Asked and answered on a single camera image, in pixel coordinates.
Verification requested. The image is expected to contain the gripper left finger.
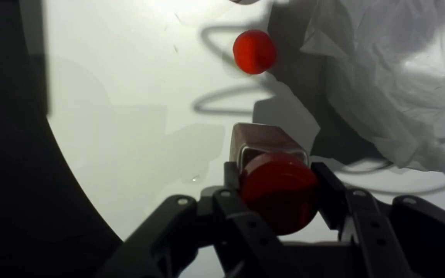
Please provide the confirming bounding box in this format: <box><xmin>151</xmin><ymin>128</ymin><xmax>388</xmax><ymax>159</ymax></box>
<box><xmin>96</xmin><ymin>161</ymin><xmax>285</xmax><ymax>278</ymax></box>

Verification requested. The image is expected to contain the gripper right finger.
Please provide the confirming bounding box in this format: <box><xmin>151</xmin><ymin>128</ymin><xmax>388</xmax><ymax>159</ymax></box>
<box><xmin>311</xmin><ymin>161</ymin><xmax>445</xmax><ymax>278</ymax></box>

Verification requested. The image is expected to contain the red-capped square bottle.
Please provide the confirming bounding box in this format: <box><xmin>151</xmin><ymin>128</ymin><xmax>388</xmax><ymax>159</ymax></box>
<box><xmin>229</xmin><ymin>123</ymin><xmax>320</xmax><ymax>236</ymax></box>

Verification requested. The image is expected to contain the clear plastic sheet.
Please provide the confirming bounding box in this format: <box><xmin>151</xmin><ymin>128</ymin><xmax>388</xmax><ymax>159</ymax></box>
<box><xmin>228</xmin><ymin>0</ymin><xmax>445</xmax><ymax>186</ymax></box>

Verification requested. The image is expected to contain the red ball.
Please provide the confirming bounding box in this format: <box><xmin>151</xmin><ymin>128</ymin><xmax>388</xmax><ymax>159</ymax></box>
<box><xmin>232</xmin><ymin>29</ymin><xmax>278</xmax><ymax>75</ymax></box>

